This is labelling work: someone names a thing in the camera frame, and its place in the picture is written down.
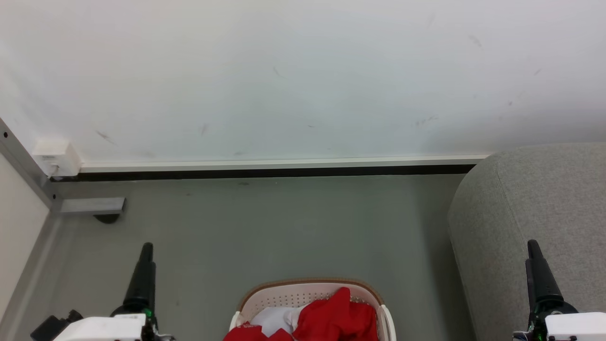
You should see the beige partition panel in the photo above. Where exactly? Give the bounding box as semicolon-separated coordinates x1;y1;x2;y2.
0;152;52;323

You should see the white laundry basket brown rim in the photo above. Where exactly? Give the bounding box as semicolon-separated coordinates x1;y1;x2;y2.
229;278;397;341

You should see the white and black baseboard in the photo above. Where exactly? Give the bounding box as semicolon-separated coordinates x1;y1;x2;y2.
78;154;490;182

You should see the grey metal partition frame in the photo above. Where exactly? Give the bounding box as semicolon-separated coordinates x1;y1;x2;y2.
0;117;126;341

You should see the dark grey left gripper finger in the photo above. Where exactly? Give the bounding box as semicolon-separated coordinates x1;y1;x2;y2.
123;242;157;309

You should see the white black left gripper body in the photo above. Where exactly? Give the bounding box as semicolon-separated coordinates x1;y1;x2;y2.
53;302;175;341

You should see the white wall socket box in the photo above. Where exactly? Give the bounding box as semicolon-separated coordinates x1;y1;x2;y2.
32;139;82;178

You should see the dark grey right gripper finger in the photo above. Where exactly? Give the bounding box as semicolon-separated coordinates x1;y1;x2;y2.
525;259;536;309
527;239;565;306

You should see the grey fabric sofa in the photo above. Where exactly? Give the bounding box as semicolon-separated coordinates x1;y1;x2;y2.
447;142;606;341

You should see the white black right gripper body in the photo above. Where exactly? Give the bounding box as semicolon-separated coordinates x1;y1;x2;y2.
513;297;606;341

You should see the red and white fleece garment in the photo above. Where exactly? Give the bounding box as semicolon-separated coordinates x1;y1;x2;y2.
250;287;380;341

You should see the red shiny sports jersey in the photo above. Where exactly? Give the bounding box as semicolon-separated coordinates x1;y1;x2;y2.
223;322;295;341

